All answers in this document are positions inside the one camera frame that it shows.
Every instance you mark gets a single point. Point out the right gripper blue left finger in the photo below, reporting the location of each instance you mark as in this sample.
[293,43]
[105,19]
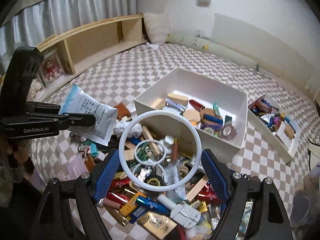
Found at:
[103,175]

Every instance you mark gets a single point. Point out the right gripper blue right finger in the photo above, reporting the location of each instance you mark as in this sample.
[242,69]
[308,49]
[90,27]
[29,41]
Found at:
[217,173]

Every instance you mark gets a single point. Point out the white blue printed sachet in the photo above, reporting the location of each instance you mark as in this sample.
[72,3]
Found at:
[93,114]

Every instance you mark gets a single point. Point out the black gold round cap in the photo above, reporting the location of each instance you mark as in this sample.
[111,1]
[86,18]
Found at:
[154,180]

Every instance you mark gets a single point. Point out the blue metallic pen tube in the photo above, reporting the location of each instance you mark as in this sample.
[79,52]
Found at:
[152,206]

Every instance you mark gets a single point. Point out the light wooden block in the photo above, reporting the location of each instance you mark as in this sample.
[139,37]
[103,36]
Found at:
[147,135]

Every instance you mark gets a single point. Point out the white bottle with cap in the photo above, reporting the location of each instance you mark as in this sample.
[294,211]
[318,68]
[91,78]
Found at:
[167,142]

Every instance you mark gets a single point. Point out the brown leather wallet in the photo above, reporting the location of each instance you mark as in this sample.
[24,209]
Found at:
[122,111]

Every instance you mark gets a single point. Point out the large white cardboard box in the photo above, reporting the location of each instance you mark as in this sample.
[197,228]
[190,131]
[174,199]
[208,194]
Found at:
[208,93]

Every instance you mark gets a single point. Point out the gold card box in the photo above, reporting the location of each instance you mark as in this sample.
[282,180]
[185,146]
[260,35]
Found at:
[158,225]

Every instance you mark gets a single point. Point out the small white cardboard box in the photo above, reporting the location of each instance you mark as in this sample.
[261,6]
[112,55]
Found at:
[274,123]

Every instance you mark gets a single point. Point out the wooden bedside shelf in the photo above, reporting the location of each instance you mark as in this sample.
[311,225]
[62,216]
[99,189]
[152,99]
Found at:
[80,48]

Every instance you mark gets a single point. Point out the grey curtain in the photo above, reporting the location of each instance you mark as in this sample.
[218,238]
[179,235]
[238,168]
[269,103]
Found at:
[34,24]

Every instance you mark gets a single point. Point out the green dotted bolster pillow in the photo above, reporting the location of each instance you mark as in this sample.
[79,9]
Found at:
[204,45]

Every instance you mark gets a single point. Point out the white fluffy pillow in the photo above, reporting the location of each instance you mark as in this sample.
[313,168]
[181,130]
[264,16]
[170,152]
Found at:
[157,27]

